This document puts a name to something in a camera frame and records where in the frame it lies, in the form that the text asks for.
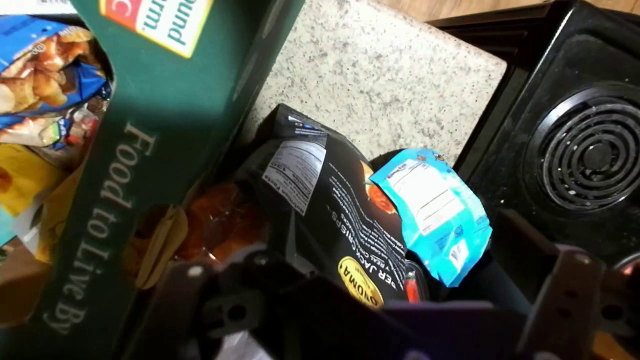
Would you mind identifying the dark blue snack pack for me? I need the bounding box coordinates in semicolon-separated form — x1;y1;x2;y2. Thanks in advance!
0;16;114;149

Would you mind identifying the green cardboard box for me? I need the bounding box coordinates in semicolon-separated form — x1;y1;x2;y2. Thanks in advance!
0;0;308;360

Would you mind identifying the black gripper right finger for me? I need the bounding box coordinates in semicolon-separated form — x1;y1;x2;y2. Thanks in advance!
492;205;640;360

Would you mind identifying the black electric stove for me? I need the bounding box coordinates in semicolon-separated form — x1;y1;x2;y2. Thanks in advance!
428;0;640;268

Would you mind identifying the orange snack pack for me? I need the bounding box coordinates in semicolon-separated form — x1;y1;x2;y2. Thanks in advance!
126;177;268;268

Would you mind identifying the black snack pack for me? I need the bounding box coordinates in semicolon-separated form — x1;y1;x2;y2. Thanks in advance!
237;101;432;312

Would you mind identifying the light blue snack pack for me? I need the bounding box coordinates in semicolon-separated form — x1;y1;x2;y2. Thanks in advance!
369;146;494;289

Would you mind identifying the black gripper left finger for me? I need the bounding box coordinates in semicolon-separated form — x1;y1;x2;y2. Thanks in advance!
126;247;322;360

